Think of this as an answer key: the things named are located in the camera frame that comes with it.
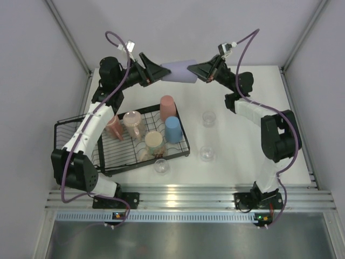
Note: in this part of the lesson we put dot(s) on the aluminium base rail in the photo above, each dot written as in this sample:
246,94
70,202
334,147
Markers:
221,198

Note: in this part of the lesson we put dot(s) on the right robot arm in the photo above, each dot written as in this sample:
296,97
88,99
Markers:
280,137

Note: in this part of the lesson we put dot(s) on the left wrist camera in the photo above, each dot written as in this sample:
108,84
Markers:
129,46

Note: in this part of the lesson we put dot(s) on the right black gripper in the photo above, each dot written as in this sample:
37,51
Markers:
204,70

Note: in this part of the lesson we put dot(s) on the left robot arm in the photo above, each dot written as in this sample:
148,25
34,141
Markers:
72,165

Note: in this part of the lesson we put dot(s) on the pale pink iridescent mug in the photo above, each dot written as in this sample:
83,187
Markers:
134,124

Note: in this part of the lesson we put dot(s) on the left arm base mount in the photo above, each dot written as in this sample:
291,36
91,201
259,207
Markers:
131,198

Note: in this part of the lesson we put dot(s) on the perforated cable tray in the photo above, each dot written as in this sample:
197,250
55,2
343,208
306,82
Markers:
193,217

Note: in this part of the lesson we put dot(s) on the purple plastic tumbler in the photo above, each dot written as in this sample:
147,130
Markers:
179,72

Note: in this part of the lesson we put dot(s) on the black wire dish rack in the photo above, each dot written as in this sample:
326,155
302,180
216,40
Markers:
112,156

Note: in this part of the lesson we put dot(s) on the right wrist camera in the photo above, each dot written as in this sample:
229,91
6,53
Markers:
225,49

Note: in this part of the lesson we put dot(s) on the pink ghost pattern mug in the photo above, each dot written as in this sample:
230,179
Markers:
114,128

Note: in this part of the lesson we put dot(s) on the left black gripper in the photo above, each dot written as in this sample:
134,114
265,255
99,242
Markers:
156,72

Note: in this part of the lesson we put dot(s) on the clear glass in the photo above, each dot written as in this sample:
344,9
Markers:
206,153
161,166
209,119

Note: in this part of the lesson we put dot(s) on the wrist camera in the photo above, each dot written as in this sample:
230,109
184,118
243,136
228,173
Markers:
225,49
129,46

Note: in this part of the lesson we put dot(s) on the salmon pink plastic tumbler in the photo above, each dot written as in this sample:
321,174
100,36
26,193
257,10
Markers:
167,107

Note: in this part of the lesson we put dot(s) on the blue plastic tumbler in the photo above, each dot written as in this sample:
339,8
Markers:
173,131

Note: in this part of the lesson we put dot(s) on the cream seashell mug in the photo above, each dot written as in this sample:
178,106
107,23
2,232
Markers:
155,147

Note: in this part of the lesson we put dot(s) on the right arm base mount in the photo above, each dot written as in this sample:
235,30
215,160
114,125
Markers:
256,199

